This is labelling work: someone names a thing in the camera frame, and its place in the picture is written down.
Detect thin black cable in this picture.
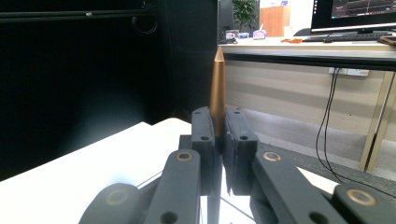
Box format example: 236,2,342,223
322,67,396,189
315,67,396,200

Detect beige office desk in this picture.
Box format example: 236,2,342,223
219,35,396,173

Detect purple tissue box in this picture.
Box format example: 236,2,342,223
252,29,268,41

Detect black keyboard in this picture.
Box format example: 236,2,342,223
303,32,390,43

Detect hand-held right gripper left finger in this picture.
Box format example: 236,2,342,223
190,105,217,198

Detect coiled black cable loop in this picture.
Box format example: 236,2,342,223
130,14,159,35

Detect black curtain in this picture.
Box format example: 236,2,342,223
0,0,219,182

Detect computer monitor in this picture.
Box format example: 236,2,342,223
310,0,396,34

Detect black pencil with copper end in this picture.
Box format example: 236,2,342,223
206,46,228,224

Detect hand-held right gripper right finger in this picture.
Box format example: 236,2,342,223
221,105,260,198

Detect brown wooden cabinet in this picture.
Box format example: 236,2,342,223
259,5,291,38

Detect white power strip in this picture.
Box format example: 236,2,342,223
328,67,371,77

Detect small orange item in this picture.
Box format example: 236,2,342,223
279,37,304,45

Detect black side frame bar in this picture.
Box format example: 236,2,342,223
0,8,158,24

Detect black horizontal frame bar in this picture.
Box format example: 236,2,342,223
222,49,396,73

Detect green potted plant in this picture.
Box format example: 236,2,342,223
231,0,262,31

